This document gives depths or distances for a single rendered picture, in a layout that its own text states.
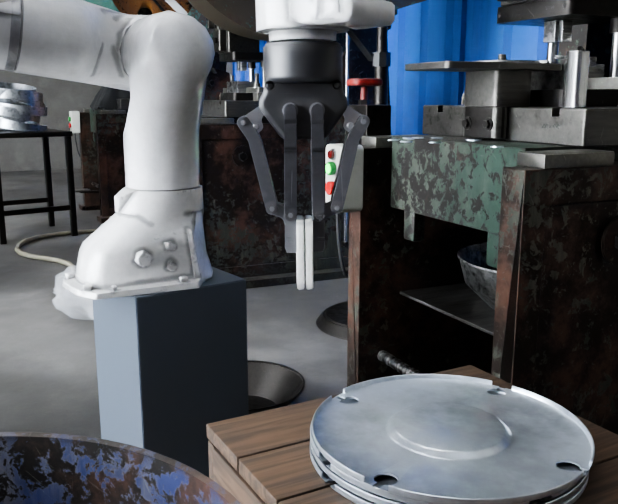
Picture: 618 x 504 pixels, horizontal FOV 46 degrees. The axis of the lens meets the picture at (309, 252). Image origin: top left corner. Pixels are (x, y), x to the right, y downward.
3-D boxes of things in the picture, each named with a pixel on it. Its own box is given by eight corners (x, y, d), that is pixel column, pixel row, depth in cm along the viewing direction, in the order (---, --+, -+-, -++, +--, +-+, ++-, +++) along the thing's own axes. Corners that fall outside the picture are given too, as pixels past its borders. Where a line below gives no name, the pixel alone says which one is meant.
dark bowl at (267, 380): (198, 451, 151) (197, 420, 150) (162, 398, 178) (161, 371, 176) (327, 424, 164) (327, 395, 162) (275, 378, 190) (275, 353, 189)
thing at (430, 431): (627, 420, 80) (628, 413, 80) (531, 547, 57) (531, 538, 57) (399, 363, 97) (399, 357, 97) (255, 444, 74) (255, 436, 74)
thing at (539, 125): (583, 147, 113) (586, 108, 112) (421, 134, 153) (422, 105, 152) (712, 142, 126) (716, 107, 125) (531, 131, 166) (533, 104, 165)
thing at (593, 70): (565, 89, 129) (567, 62, 128) (508, 90, 142) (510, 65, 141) (602, 89, 133) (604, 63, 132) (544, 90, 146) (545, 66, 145)
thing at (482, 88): (445, 141, 121) (448, 57, 118) (400, 137, 133) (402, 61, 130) (559, 137, 131) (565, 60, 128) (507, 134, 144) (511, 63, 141)
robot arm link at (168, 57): (152, 198, 96) (144, 2, 91) (117, 184, 112) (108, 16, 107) (230, 193, 102) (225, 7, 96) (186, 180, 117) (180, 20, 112)
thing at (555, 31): (558, 41, 133) (559, 19, 132) (539, 42, 137) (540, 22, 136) (571, 41, 134) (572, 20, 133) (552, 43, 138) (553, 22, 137)
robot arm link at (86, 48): (18, 71, 93) (1, 74, 108) (203, 98, 105) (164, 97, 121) (24, -20, 91) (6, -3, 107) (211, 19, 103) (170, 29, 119)
